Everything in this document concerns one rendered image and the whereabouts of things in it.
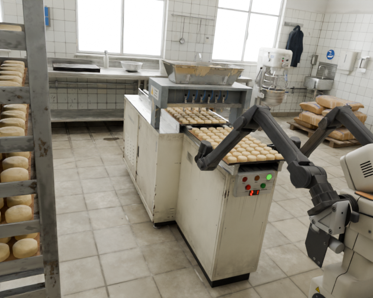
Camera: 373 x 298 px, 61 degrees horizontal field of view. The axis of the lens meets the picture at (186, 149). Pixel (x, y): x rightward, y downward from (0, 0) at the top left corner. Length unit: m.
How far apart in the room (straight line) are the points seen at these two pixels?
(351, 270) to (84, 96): 4.63
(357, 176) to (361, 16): 5.69
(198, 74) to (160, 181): 0.83
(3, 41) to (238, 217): 1.59
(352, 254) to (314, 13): 6.16
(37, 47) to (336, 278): 1.19
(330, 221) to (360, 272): 0.28
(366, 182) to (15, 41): 1.03
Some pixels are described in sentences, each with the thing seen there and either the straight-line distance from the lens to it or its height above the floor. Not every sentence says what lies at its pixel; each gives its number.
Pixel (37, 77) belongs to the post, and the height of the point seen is 1.45.
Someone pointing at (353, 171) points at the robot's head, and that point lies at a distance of 1.20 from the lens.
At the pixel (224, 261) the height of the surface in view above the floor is 0.23.
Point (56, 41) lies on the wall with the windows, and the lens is 5.17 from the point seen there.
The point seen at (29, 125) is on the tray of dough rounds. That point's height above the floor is 1.31.
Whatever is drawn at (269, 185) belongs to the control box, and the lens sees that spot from 1.88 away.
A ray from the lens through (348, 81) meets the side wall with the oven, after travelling 6.70.
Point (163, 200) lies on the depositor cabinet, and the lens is 2.50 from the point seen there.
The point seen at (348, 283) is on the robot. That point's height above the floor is 0.77.
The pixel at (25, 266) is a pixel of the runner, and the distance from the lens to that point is 0.79.
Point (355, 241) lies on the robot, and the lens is 1.29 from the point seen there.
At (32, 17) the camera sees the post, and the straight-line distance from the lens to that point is 0.58.
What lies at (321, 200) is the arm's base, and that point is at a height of 1.08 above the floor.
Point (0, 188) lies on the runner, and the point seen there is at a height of 1.24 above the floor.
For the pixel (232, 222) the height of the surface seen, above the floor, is 0.51.
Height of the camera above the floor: 1.54
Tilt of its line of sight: 21 degrees down
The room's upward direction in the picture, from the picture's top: 6 degrees clockwise
